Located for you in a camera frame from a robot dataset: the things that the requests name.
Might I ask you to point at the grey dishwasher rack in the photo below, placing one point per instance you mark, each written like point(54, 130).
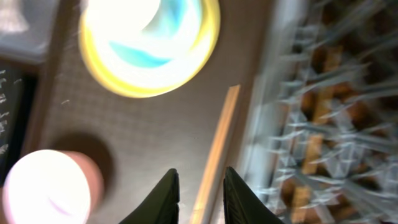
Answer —
point(321, 144)

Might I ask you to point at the light blue bowl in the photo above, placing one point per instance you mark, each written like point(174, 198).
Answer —
point(158, 32)

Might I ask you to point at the wooden chopstick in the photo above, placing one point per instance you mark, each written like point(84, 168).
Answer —
point(204, 197)

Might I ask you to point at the black plastic bin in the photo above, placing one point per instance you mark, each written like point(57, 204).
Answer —
point(17, 94)

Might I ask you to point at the clear plastic bin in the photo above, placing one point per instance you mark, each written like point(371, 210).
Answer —
point(26, 29)

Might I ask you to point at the pink bowl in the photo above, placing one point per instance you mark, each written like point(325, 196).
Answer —
point(49, 186)

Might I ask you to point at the yellow plate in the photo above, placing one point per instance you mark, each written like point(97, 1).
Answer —
point(115, 75)

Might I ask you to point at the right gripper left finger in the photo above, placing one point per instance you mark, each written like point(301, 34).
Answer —
point(161, 205)

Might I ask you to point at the white cup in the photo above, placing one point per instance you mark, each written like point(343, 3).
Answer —
point(119, 18)

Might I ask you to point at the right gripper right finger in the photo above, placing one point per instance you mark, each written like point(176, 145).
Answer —
point(241, 205)

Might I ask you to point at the brown serving tray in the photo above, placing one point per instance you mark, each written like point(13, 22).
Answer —
point(145, 138)

